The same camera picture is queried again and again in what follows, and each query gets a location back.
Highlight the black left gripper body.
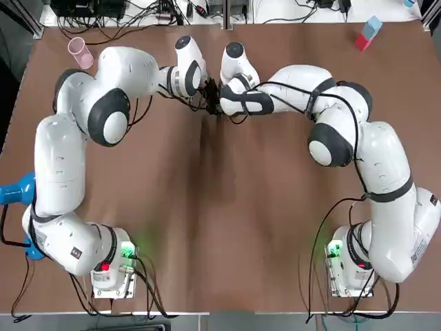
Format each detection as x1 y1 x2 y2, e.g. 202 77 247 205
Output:
205 78 216 114

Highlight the pink plastic cup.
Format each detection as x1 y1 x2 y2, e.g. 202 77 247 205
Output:
68 37 94 70

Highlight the black flat electronics box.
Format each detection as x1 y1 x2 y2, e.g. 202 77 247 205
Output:
54 0 125 18

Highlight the red and blue box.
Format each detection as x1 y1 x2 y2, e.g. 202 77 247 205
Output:
354 15 383 52

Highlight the blue desk lamp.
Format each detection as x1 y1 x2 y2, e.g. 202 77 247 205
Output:
0 171 48 261

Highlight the aluminium frame post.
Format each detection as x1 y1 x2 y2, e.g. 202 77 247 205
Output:
25 0 45 39
420 0 441 34
223 0 233 31

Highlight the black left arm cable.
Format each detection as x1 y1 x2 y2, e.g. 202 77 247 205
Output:
0 77 211 320

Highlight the black lamp cable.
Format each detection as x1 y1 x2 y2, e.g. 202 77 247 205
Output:
10 258 41 320

